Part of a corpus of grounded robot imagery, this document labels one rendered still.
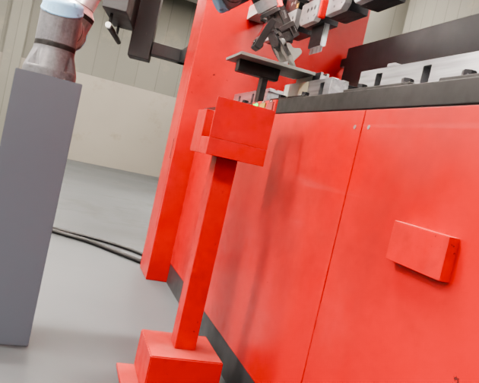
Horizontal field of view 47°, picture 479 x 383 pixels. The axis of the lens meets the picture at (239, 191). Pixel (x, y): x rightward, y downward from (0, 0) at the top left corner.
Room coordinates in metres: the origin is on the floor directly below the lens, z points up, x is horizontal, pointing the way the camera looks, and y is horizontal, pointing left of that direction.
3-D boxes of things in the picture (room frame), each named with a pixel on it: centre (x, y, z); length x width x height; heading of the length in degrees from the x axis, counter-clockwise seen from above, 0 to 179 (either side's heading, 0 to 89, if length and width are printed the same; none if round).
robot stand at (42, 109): (1.63, 0.62, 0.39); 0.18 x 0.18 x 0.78; 22
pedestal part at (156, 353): (1.52, 0.09, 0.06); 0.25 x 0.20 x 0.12; 108
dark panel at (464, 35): (2.31, -0.56, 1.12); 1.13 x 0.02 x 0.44; 18
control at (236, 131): (1.53, 0.06, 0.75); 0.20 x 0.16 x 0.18; 18
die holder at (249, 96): (2.45, 0.02, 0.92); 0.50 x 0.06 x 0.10; 18
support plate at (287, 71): (1.89, -0.01, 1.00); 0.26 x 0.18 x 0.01; 108
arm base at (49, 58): (1.63, 0.62, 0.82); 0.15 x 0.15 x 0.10
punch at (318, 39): (1.93, -0.15, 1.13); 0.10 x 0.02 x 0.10; 18
